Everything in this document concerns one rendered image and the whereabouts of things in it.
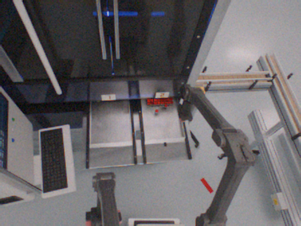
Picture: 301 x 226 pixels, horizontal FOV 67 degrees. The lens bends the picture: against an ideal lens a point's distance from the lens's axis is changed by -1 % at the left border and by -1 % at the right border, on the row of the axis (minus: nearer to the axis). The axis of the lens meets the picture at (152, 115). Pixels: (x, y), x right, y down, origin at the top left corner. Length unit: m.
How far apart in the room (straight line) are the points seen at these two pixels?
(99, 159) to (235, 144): 0.87
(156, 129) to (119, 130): 0.24
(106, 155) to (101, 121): 0.24
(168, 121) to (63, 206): 1.29
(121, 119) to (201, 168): 1.18
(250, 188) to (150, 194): 1.02
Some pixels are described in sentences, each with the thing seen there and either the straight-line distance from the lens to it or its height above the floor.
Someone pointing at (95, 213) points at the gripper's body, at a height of 1.24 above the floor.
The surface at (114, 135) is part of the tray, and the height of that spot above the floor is 0.88.
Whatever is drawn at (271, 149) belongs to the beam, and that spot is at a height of 0.55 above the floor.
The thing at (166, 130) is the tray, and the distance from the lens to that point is 1.51.
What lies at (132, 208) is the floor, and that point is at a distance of 2.25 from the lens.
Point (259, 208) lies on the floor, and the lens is 2.58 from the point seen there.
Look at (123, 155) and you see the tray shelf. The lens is 1.43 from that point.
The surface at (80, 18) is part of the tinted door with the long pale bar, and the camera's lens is 1.03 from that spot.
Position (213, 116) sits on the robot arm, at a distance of 0.92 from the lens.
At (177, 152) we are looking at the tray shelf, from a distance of 1.47.
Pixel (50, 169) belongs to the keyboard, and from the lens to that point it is 1.54.
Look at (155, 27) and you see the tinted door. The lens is 1.07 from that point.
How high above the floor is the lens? 2.24
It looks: 61 degrees down
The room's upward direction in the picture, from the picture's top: 11 degrees clockwise
